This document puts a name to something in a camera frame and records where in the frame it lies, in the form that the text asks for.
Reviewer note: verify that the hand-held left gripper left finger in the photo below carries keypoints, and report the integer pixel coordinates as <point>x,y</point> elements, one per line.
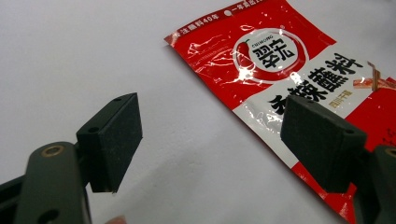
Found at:
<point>106,143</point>

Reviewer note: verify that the red seasoning packet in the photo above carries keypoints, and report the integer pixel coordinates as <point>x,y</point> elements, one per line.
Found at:
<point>246,53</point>

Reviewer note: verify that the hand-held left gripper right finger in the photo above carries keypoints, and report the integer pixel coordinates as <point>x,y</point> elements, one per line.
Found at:
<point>320,140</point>

